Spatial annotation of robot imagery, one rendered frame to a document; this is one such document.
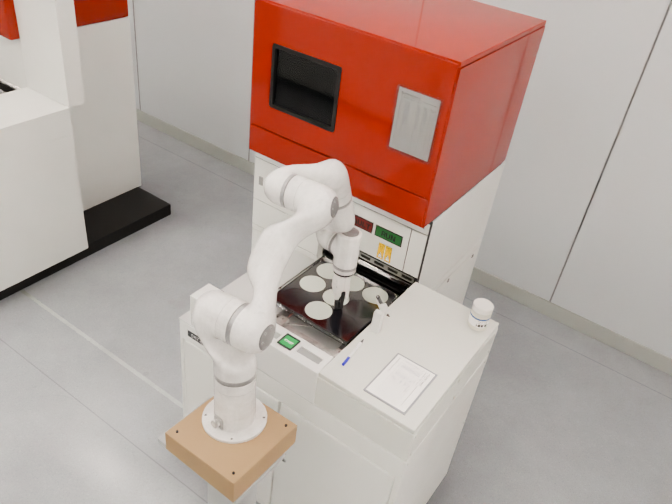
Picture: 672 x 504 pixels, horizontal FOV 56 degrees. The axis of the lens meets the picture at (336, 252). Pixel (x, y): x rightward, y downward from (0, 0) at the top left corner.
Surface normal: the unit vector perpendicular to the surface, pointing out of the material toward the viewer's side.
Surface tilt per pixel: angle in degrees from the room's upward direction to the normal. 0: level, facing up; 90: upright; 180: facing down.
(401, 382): 0
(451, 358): 0
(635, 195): 90
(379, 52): 90
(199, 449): 4
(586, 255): 90
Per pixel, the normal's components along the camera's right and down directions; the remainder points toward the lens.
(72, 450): 0.11, -0.81
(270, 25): -0.58, 0.42
